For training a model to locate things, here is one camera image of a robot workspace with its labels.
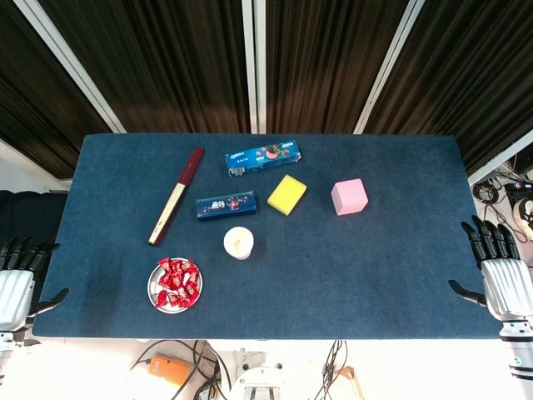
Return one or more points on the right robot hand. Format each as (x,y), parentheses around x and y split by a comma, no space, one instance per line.
(508,287)

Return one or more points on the white round headset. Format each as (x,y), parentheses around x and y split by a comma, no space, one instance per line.
(520,210)

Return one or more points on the blue Oreo cookie box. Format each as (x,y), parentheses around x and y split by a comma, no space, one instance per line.
(258,160)

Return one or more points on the pink cube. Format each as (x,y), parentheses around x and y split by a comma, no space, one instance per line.
(350,196)

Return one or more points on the orange device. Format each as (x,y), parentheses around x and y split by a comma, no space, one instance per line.
(168,367)

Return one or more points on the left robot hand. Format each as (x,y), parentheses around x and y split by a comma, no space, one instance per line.
(16,291)

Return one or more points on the black device with purple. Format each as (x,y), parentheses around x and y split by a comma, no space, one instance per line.
(518,189)

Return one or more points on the black bulky object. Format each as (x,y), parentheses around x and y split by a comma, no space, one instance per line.
(29,216)

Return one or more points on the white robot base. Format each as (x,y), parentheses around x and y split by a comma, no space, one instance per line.
(258,383)

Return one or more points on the white paper cup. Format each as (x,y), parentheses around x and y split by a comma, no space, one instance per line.
(238,243)

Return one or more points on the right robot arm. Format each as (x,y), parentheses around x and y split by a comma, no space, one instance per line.
(518,346)

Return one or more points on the red candy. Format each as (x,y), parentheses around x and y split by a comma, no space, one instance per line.
(184,301)
(188,265)
(192,291)
(192,277)
(182,290)
(165,278)
(161,298)
(180,280)
(172,296)
(163,263)
(175,268)

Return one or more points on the long dark red box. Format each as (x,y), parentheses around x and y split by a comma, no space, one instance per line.
(185,179)

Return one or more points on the white partition post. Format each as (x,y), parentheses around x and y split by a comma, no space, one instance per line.
(499,158)
(390,62)
(250,62)
(68,62)
(261,62)

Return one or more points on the yellow sponge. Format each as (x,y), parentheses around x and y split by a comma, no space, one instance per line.
(286,195)

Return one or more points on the blue table cloth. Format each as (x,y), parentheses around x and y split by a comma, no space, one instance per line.
(333,271)

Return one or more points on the dark blue snack box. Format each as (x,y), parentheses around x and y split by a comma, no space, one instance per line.
(225,206)

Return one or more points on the dark brown pleated curtain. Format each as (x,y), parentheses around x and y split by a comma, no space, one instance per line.
(166,62)
(33,83)
(479,62)
(325,62)

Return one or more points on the round metal plate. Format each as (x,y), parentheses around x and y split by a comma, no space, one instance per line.
(151,287)

